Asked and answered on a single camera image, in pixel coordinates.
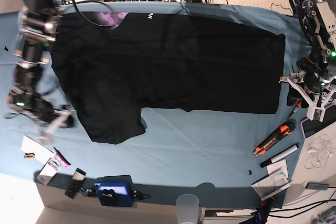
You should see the black white marker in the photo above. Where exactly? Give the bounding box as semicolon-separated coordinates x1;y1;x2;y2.
260;143;299;168

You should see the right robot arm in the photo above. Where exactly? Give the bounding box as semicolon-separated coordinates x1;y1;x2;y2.
7;0;74;145

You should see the black t-shirt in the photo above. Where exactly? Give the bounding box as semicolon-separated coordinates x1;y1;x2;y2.
51;12;286;144

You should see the orange screwdriver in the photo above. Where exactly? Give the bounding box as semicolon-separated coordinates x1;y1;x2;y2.
286;98;309;120

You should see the pink marker pen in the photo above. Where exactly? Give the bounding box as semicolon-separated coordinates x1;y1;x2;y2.
54;147;71;168

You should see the blue box device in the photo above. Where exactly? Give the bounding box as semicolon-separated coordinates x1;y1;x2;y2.
95;179;135;207

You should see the black remote control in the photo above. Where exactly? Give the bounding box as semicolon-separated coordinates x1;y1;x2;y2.
65;168;86;199

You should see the teal table cloth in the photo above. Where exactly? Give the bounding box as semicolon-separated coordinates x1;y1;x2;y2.
1;2;310;208

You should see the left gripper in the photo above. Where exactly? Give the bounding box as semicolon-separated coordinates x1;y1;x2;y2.
279;73;335;122

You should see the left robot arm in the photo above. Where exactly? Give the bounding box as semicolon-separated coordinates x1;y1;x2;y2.
280;0;335;122

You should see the smartphone with purple case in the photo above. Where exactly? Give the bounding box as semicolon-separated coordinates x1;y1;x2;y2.
301;104;335;138

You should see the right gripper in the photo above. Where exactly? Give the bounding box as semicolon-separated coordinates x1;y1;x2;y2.
26;109;77;145

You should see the orange utility knife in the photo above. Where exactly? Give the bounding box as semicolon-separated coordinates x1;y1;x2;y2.
253;121;296;156

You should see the white paper card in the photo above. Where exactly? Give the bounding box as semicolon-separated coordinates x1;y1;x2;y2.
20;135;55;164

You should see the clear plastic package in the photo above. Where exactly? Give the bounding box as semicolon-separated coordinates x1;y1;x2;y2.
37;158;60;185

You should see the translucent plastic cup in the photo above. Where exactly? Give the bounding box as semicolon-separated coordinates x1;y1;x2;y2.
176;194;200;224

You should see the small yellow battery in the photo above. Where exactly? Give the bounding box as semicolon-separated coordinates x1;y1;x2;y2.
24;153;35;159

